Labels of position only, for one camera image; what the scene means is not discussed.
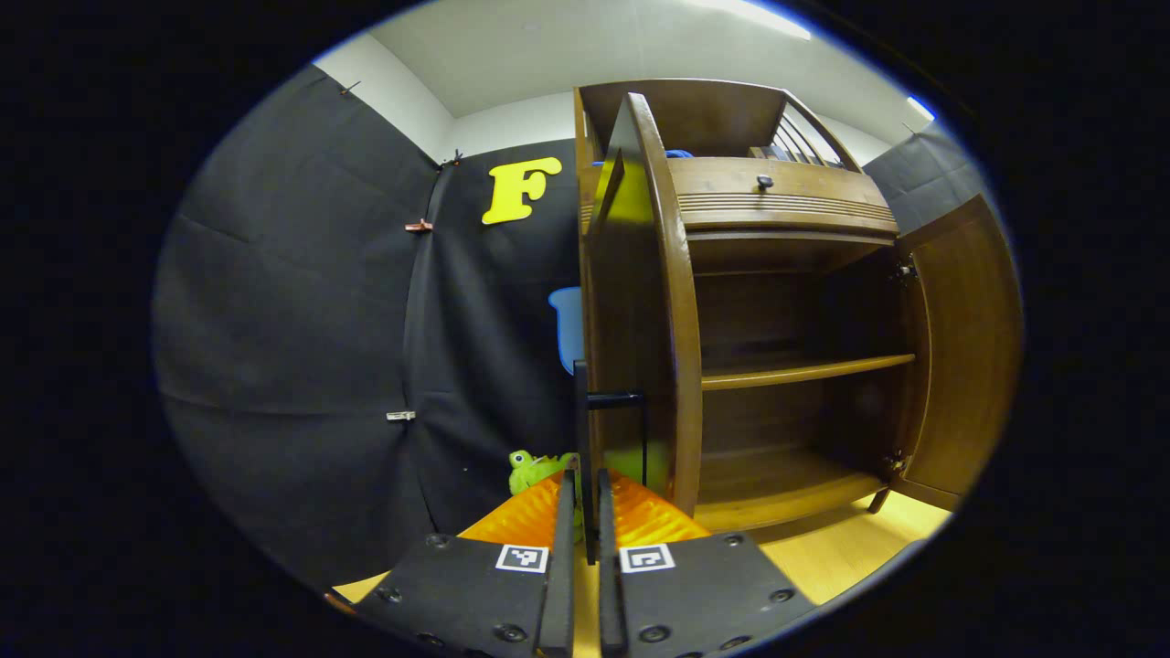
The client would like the black backdrop cloth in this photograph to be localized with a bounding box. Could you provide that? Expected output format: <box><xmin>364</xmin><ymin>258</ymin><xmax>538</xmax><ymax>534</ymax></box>
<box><xmin>154</xmin><ymin>64</ymin><xmax>997</xmax><ymax>586</ymax></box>

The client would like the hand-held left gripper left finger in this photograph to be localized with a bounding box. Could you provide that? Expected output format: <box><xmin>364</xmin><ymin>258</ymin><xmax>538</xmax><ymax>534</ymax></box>
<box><xmin>352</xmin><ymin>469</ymin><xmax>579</xmax><ymax>658</ymax></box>

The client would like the green frog toy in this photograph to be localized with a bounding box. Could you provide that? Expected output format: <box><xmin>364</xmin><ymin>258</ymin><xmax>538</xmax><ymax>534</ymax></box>
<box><xmin>508</xmin><ymin>448</ymin><xmax>581</xmax><ymax>499</ymax></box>

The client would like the wooden double-door shoe cabinet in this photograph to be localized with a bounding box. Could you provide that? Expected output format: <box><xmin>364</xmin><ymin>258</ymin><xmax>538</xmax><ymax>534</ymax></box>
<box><xmin>574</xmin><ymin>78</ymin><xmax>1023</xmax><ymax>533</ymax></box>

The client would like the wooden cabinet shelf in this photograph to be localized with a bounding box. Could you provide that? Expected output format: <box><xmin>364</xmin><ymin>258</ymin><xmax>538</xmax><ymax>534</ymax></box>
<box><xmin>699</xmin><ymin>353</ymin><xmax>917</xmax><ymax>392</ymax></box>

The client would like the wooden cabinet door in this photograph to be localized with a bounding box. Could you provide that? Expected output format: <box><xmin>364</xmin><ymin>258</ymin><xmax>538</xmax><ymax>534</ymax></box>
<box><xmin>574</xmin><ymin>91</ymin><xmax>703</xmax><ymax>563</ymax></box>
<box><xmin>891</xmin><ymin>194</ymin><xmax>1023</xmax><ymax>513</ymax></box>

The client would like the wooden cabinet drawer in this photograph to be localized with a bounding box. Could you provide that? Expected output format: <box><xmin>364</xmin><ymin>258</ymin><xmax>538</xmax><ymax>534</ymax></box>
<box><xmin>580</xmin><ymin>155</ymin><xmax>901</xmax><ymax>237</ymax></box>

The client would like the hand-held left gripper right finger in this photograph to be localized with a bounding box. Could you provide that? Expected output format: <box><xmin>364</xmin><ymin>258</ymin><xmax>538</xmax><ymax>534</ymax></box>
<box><xmin>596</xmin><ymin>469</ymin><xmax>817</xmax><ymax>658</ymax></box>

